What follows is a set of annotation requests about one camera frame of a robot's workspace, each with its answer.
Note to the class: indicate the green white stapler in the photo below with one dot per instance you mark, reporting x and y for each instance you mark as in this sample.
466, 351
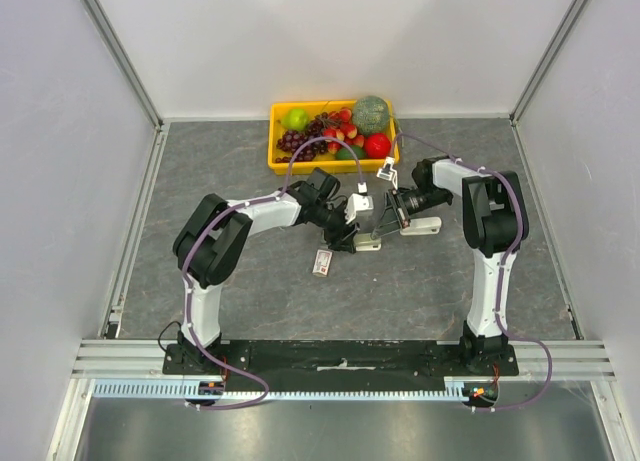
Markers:
365, 242

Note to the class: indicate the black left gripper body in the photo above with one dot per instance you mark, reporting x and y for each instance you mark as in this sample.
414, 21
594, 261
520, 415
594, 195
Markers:
334, 224

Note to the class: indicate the aluminium frame rail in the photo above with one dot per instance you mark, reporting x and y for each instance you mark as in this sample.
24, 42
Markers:
557, 360

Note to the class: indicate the white rectangular case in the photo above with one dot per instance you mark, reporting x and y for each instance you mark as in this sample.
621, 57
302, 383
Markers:
422, 227

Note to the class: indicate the green pear fruit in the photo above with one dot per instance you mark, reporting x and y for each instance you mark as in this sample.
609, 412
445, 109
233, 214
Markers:
295, 119

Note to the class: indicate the yellow plastic tray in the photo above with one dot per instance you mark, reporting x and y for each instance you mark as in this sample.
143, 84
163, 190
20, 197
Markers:
326, 162

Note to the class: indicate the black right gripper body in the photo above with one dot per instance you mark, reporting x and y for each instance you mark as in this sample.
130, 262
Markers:
397, 207

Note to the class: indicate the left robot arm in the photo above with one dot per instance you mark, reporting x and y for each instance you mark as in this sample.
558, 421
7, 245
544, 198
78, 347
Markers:
210, 244

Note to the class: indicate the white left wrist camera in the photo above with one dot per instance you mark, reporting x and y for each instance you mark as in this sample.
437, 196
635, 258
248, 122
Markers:
359, 204

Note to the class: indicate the red strawberry cluster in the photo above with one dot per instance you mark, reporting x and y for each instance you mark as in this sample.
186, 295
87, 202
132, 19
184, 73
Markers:
338, 125

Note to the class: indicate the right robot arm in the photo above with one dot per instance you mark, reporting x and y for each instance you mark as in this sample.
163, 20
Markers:
494, 223

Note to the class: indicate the red white staple box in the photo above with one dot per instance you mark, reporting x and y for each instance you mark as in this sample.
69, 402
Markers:
322, 262

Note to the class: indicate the grey slotted cable duct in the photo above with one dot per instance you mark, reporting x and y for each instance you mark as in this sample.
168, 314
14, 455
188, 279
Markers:
201, 390

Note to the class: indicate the green netted melon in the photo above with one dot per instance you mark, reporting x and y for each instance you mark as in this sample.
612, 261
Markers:
370, 115

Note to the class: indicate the green lime fruit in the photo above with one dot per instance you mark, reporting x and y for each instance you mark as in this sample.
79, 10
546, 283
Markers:
354, 152

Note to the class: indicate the dark purple grape bunch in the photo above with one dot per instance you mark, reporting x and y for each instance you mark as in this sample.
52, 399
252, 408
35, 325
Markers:
290, 141

